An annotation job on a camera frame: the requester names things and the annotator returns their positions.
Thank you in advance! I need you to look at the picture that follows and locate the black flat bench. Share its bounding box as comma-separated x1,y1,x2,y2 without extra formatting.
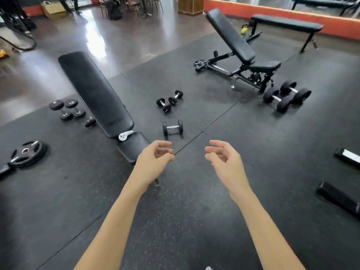
245,14,324,53

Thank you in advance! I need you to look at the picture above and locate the person's left forearm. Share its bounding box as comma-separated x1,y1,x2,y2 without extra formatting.
74,180,155,270

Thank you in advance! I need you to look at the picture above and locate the small black dumbbell chrome handle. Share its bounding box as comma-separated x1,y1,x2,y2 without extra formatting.
162,119,184,137
156,98,172,113
168,90,184,106

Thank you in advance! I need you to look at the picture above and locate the black barbell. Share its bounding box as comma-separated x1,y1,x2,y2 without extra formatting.
0,157,20,179

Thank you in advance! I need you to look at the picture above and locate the person's right forearm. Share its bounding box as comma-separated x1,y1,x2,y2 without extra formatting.
228,188,306,270

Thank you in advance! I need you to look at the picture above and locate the cardboard box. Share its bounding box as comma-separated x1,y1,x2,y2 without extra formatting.
41,0,68,20

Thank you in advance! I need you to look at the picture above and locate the wall mirror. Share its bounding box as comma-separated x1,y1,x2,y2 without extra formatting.
207,0,360,19

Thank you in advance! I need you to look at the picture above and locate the large black weight plate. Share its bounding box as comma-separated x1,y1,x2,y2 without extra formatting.
8,140,47,168

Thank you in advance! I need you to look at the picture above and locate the black backpack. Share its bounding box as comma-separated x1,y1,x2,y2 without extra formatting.
105,0,123,21

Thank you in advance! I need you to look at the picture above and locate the medium black hex dumbbell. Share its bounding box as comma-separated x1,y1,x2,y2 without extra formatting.
49,100,74,121
64,99,86,120

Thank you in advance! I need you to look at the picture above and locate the person's left hand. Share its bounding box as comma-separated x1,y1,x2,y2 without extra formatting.
132,140,175,189

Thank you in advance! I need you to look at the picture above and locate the black incline bench with frame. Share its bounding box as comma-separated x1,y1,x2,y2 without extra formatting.
197,8,282,95

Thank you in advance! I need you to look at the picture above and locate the dark chair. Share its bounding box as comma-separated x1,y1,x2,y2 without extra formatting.
121,0,142,17
141,0,164,17

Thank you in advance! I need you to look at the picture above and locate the large black round dumbbell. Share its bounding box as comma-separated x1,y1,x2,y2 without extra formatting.
280,80,312,105
263,87,295,113

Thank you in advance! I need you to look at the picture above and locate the black bench foot white stripe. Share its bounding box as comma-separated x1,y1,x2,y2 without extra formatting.
334,147,360,170

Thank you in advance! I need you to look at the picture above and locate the person's right hand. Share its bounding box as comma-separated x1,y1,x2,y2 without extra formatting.
204,139,252,202

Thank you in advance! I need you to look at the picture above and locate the black bench foot bar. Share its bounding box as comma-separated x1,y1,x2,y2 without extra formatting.
316,181,360,220

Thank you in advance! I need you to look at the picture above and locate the black exercise machine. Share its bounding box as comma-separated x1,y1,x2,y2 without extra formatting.
0,0,38,52

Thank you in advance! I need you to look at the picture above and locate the black bench with white hinge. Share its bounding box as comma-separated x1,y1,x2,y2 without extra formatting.
58,51,152,164

